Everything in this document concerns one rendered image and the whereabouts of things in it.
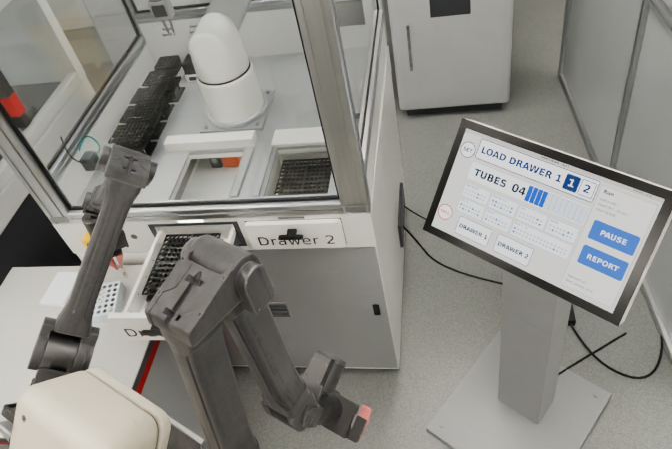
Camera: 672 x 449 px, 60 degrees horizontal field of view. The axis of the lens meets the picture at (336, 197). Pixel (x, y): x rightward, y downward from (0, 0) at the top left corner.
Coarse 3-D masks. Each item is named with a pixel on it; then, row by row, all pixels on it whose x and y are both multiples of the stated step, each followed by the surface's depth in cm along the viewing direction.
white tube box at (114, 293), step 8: (120, 280) 184; (104, 288) 184; (112, 288) 182; (120, 288) 183; (104, 296) 180; (112, 296) 180; (120, 296) 182; (96, 304) 179; (104, 304) 178; (112, 304) 179; (120, 304) 180; (96, 312) 176; (104, 312) 177; (112, 312) 175; (120, 312) 179; (96, 320) 177; (104, 320) 177
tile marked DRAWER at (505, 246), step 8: (496, 240) 144; (504, 240) 142; (512, 240) 141; (496, 248) 144; (504, 248) 142; (512, 248) 141; (520, 248) 140; (528, 248) 139; (504, 256) 142; (512, 256) 141; (520, 256) 140; (528, 256) 139
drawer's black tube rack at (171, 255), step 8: (168, 240) 178; (176, 240) 178; (184, 240) 178; (168, 248) 176; (176, 248) 175; (168, 256) 178; (176, 256) 173; (160, 264) 172; (168, 264) 171; (160, 272) 170; (168, 272) 169; (152, 280) 168; (160, 280) 171; (144, 288) 166; (152, 296) 168
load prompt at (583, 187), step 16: (480, 144) 146; (496, 144) 143; (496, 160) 143; (512, 160) 141; (528, 160) 139; (528, 176) 139; (544, 176) 136; (560, 176) 134; (576, 176) 132; (576, 192) 132; (592, 192) 130
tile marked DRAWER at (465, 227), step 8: (464, 224) 149; (472, 224) 147; (480, 224) 146; (456, 232) 150; (464, 232) 149; (472, 232) 147; (480, 232) 146; (488, 232) 145; (472, 240) 147; (480, 240) 146; (488, 240) 145
